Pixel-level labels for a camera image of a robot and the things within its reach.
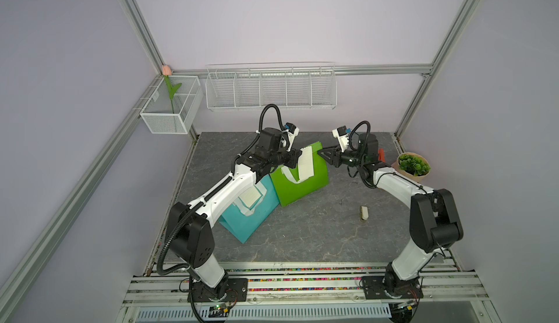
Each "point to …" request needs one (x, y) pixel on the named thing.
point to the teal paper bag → (243, 226)
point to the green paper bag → (288, 191)
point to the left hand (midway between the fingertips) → (302, 153)
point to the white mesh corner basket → (157, 113)
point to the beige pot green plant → (412, 166)
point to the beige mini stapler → (365, 214)
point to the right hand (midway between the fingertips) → (319, 149)
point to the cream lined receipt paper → (250, 196)
